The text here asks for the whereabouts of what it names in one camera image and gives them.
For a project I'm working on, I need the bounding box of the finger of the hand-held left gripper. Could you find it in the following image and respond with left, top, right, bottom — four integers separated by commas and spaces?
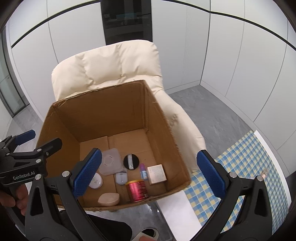
0, 130, 36, 152
7, 138, 63, 166

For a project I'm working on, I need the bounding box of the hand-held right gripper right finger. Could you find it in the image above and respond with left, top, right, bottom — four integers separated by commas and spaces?
196, 149, 273, 241

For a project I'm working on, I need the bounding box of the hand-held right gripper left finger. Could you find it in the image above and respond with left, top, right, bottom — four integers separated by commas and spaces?
24, 148, 103, 241

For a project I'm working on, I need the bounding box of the translucent plastic container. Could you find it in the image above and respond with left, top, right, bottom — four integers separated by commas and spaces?
100, 148, 124, 176

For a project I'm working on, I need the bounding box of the pink makeup sponge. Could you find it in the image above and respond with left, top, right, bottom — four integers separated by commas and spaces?
97, 192, 120, 206

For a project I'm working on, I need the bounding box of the red tin can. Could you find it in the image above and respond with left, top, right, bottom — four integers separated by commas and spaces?
125, 180, 149, 203

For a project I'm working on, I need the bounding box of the white printed carton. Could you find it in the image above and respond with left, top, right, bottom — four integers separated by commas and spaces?
147, 164, 167, 185

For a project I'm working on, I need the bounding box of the purple bottle with blue label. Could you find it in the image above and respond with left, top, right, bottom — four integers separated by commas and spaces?
139, 163, 149, 181

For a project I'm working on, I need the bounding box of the brown cardboard box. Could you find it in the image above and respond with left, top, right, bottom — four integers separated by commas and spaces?
37, 79, 192, 212

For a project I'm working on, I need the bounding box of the person's left hand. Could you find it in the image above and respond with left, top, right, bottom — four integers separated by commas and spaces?
0, 184, 29, 216

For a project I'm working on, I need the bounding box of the white round compact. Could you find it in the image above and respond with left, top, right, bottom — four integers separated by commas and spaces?
89, 173, 103, 189

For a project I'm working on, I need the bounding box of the blue yellow checkered tablecloth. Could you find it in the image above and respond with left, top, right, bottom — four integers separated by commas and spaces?
183, 131, 289, 232

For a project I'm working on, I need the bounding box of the person's dark trouser leg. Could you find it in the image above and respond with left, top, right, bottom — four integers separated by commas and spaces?
60, 209, 132, 241

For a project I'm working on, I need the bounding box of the white shoe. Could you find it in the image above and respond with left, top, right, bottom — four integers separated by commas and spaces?
134, 227, 159, 241

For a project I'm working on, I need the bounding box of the cream padded chair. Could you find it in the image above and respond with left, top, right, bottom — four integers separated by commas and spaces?
51, 40, 207, 174

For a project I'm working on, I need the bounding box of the dark glass door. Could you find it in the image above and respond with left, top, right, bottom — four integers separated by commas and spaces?
100, 0, 153, 45

